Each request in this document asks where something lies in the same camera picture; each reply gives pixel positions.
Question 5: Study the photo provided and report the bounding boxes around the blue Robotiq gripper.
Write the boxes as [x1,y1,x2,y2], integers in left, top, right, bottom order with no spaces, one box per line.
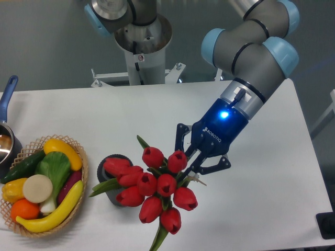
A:
[175,98,248,181]

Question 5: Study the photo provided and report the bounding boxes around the red tulip bouquet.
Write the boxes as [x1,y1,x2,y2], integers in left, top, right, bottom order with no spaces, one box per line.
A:
[90,136,198,250]

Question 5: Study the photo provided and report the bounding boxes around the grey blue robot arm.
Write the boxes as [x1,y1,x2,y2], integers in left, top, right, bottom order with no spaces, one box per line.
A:
[84,1,300,180]

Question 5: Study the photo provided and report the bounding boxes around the dark grey ribbed vase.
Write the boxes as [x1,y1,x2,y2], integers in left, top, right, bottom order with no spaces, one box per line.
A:
[96,154,134,208]

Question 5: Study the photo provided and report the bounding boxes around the purple sweet potato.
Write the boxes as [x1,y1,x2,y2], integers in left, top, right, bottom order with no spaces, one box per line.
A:
[57,170,82,205]

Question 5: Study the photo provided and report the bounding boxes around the green bok choy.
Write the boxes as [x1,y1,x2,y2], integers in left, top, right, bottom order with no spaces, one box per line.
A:
[35,152,71,216]

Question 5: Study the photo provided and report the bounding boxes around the woven wicker basket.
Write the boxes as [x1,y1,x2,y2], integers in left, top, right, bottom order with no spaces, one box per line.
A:
[1,134,88,238]

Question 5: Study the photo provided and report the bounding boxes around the black device at edge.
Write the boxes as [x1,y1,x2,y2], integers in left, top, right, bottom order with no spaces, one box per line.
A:
[316,212,334,239]

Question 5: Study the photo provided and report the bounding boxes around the beige round disc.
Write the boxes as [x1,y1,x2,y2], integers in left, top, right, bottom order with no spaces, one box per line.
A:
[23,174,53,203]

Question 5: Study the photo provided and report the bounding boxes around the green cucumber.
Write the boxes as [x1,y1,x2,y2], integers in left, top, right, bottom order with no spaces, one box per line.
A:
[1,151,46,184]

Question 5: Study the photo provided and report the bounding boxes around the yellow banana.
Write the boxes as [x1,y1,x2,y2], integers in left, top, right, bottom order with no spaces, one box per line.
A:
[16,180,84,233]

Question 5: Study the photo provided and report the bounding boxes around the orange fruit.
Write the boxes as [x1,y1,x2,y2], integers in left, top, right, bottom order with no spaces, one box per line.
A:
[10,199,40,222]

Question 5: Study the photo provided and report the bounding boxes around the yellow bell pepper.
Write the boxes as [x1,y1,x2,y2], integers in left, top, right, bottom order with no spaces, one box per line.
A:
[2,178,28,204]

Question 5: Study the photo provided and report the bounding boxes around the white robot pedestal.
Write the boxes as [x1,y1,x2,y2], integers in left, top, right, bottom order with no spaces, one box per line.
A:
[91,14,186,87]

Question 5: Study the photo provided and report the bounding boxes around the white frame at right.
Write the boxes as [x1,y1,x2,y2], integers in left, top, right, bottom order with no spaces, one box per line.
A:
[309,89,334,140]

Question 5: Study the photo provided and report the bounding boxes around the blue handled saucepan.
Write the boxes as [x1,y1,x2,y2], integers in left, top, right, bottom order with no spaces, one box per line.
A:
[1,75,22,165]

